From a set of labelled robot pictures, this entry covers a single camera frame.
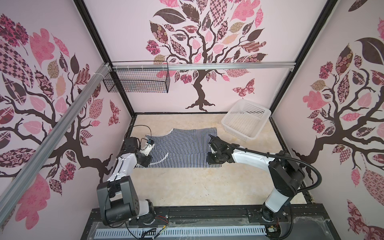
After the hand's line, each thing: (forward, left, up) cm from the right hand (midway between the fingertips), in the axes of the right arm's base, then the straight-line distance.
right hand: (207, 158), depth 90 cm
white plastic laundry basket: (+34, -32, -4) cm, 47 cm away
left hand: (-1, +37, +1) cm, 37 cm away
